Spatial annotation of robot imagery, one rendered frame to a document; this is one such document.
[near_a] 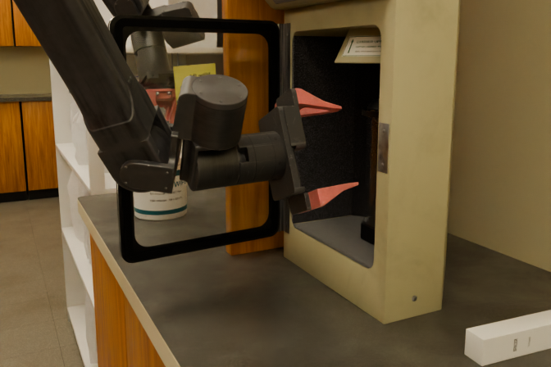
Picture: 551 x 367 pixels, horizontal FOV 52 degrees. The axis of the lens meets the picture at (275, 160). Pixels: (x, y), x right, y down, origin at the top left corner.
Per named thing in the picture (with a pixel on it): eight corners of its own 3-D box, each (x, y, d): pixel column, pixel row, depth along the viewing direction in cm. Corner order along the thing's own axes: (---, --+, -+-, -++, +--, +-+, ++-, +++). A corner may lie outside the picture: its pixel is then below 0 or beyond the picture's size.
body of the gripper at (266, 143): (292, 104, 64) (232, 109, 61) (310, 190, 63) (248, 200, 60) (270, 120, 70) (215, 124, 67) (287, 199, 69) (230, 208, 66)
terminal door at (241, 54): (279, 235, 107) (280, 20, 100) (121, 265, 91) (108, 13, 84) (277, 233, 108) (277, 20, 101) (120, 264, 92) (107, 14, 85)
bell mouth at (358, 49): (397, 62, 103) (398, 32, 102) (469, 63, 88) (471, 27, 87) (314, 62, 96) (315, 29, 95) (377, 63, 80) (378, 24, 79)
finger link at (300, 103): (349, 83, 68) (280, 88, 64) (362, 140, 67) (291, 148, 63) (323, 100, 74) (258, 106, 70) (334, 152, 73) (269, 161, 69)
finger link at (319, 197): (362, 138, 67) (291, 147, 63) (375, 197, 66) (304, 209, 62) (334, 151, 73) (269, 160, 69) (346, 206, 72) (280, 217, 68)
